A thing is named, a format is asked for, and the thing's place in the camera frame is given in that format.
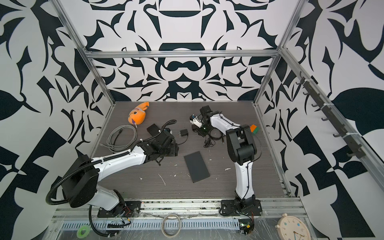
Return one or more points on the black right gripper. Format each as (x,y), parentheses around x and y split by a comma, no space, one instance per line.
(199,130)

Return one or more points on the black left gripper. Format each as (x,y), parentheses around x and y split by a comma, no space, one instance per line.
(175,149)

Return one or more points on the black network switch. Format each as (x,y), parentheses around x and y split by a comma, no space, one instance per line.
(153,130)

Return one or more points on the black power adapter with cable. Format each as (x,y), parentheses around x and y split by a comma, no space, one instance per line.
(184,133)

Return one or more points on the black rectangular box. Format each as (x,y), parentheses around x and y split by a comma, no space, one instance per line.
(196,166)

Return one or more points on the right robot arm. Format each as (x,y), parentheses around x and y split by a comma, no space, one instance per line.
(240,145)

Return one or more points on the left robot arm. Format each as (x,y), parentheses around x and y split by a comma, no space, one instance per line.
(79,186)

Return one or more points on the orange plush toy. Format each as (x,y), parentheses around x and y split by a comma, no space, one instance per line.
(138,114)

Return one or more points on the orange and green toy brick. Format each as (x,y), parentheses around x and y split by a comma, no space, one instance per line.
(254,129)

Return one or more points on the green tape roll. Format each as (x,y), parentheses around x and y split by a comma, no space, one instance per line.
(83,232)

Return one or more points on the white analog clock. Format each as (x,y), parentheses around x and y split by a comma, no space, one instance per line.
(292,228)

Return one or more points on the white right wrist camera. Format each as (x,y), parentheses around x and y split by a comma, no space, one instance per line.
(194,120)

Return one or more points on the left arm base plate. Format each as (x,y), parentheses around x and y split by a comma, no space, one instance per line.
(127,210)

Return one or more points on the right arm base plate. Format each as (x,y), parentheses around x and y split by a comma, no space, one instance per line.
(236,208)

